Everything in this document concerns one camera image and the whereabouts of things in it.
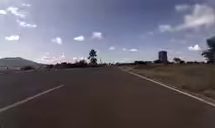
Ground tall dark tree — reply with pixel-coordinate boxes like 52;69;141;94
87;48;99;66

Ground low dark tree line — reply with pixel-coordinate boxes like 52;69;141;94
44;59;108;70

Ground grey asphalt road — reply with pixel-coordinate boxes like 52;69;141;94
0;65;215;128

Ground low dark bushes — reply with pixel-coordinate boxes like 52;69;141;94
115;57;206;66

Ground tall tower building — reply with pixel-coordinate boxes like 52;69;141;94
158;50;169;64

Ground white road edge line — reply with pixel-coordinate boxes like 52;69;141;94
119;67;215;110

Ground dry grass verge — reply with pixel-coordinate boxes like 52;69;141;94
118;62;215;103

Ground white dashed centre line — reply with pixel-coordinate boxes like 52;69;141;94
0;83;66;116

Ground dark hill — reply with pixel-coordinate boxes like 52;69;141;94
0;56;41;70

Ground dark roadside tree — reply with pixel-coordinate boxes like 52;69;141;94
200;34;215;65

